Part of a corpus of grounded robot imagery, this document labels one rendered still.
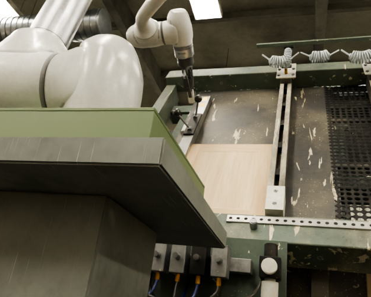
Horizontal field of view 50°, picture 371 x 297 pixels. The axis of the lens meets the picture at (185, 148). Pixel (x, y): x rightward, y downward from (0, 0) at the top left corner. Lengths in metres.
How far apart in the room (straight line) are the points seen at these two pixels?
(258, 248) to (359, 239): 0.30
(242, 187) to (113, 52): 0.87
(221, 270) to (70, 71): 0.68
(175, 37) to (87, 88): 1.03
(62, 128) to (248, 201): 0.97
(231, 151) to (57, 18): 0.98
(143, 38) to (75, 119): 1.19
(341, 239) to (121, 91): 0.81
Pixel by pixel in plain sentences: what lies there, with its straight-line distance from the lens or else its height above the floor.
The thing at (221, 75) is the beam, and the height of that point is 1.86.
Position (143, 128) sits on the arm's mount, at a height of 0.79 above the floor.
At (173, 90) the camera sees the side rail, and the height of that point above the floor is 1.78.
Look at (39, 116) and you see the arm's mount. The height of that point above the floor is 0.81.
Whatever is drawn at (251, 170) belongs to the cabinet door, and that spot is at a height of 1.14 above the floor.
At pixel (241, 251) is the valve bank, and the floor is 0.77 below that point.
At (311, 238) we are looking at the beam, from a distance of 1.29.
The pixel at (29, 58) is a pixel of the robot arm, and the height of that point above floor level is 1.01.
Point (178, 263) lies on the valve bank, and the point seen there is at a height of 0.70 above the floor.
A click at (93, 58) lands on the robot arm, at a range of 0.84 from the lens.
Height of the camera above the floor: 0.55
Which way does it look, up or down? 24 degrees up
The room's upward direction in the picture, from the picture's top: 8 degrees clockwise
